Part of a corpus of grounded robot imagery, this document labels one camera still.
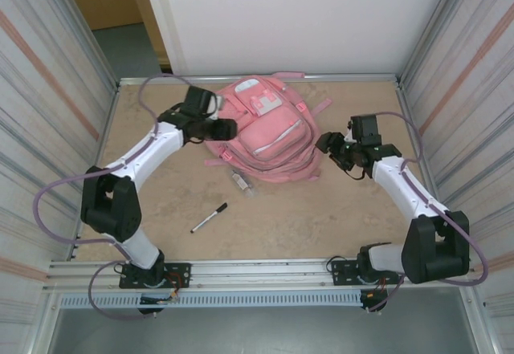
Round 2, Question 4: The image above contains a pink school backpack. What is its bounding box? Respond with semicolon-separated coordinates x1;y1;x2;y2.
204;71;334;185

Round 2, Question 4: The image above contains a small clear glue tube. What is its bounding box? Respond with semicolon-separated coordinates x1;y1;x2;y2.
230;170;256;199

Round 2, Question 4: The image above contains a black marker pen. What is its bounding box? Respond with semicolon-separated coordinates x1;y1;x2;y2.
190;202;229;235

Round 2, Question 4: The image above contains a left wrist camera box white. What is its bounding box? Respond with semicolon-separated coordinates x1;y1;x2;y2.
206;92;225;121

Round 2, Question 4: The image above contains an aluminium side rail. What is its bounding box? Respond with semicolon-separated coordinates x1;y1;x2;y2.
66;83;121;262
395;80;457;255

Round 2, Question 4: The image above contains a thin aluminium table edge rail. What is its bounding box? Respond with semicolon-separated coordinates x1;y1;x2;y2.
117;73;404;87

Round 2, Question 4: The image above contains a white door frame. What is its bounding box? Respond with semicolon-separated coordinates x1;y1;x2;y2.
139;0;189;77

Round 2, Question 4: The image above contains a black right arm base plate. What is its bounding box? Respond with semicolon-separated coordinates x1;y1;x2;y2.
327;258;404;287

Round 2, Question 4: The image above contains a small electronics board with wires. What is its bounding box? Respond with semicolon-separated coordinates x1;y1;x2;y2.
139;291;181;307
360;285;390;303

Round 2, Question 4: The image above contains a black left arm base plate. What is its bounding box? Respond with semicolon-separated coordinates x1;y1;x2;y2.
119;261;192;290

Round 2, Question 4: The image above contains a wide aluminium mounting rail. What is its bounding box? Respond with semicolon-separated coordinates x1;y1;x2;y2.
42;255;481;294

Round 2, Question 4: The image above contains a slotted grey cable tray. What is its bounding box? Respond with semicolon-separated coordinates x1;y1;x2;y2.
59;291;365;310

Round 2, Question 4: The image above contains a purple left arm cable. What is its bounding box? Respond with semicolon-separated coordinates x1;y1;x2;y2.
34;75;198;319

